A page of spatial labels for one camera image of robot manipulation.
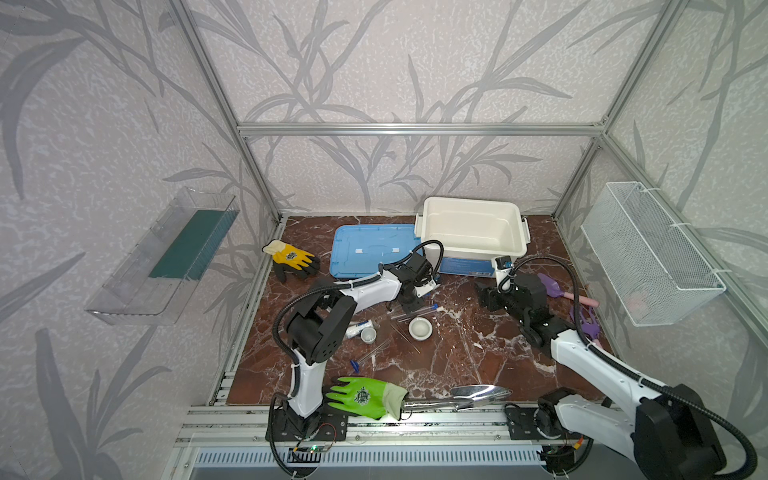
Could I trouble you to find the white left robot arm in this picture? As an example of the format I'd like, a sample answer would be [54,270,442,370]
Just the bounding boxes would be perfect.
[267,240,445,442]

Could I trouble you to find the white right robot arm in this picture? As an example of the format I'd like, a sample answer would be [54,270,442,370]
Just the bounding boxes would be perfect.
[476,256,758,479]

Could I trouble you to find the purple pink plastic scoop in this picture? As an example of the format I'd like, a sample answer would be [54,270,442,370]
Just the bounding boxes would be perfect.
[537,273,600,308]

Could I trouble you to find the white ceramic mortar bowl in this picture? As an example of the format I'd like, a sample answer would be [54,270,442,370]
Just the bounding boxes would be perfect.
[408,317,433,341]

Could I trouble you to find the thin metal tweezers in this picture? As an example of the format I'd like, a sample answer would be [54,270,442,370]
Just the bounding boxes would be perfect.
[389,321,421,355]

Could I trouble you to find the blue plastic bin lid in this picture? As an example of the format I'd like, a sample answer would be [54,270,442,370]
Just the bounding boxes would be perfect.
[329,224,421,280]

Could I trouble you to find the white plastic storage bin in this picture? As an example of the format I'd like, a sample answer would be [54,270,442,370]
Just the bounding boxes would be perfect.
[414,197,530,278]

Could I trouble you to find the silver metal trowel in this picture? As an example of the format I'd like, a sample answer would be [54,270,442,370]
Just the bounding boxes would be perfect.
[402,384,511,413]

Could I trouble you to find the yellow black work glove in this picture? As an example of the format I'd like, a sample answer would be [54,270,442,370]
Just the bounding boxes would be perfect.
[262,240,320,283]

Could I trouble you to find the green work glove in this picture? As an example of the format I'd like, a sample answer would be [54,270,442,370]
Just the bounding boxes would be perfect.
[325,377,408,421]

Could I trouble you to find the white wire mesh basket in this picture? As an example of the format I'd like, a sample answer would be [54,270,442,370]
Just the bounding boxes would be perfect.
[581,181,727,327]

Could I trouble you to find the clear plastic wall shelf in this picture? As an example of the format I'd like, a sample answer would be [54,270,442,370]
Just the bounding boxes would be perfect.
[85,187,240,326]

